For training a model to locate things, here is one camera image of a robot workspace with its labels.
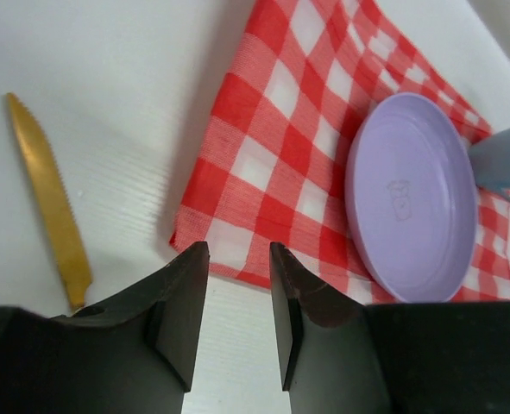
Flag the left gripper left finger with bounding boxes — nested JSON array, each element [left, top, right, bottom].
[[0, 241, 209, 413]]

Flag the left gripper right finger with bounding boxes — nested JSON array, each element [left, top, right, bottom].
[[269, 242, 510, 413]]

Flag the purple plastic plate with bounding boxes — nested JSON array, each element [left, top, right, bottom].
[[344, 92, 478, 303]]

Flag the red white checkered cloth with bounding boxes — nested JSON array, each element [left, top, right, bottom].
[[170, 1, 491, 304]]

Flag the light blue mug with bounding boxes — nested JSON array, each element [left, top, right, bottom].
[[468, 129, 510, 203]]

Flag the gold knife dark handle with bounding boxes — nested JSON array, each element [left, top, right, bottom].
[[6, 92, 92, 312]]

